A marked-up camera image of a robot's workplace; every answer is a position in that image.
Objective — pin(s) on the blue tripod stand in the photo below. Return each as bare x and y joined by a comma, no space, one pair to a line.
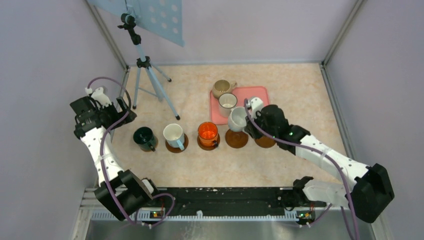
144,62

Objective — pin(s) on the white cable duct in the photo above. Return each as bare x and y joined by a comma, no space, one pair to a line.
147,216

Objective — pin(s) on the dark green mug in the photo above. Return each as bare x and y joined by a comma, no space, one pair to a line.
143,134

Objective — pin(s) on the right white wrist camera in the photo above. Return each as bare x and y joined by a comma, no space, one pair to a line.
254,105

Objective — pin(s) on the white mug front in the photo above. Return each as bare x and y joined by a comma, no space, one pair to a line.
237,119

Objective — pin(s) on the orange glass mug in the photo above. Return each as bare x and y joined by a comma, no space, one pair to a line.
208,135

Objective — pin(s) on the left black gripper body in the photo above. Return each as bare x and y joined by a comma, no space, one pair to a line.
110,114

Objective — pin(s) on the light blue mug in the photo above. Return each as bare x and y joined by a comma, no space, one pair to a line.
174,135

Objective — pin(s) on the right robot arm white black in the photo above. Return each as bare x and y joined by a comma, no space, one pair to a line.
366,190

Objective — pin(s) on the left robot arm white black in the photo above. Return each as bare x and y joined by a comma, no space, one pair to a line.
119,191

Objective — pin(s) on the dark wooden coaster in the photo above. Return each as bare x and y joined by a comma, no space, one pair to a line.
236,140
177,150
202,147
265,142

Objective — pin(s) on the blue perforated board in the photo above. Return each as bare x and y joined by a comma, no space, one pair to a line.
160,17

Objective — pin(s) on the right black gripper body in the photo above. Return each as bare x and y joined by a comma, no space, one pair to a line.
259,121

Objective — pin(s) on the pink tray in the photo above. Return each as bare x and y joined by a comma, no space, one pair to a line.
245,92

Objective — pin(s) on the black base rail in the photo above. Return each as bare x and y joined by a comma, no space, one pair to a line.
228,202

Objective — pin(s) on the white mug dark rim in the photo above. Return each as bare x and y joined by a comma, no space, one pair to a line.
227,102

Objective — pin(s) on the beige mug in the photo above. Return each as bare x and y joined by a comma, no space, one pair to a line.
222,86

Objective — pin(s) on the light wooden coaster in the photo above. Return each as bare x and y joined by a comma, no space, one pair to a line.
149,146

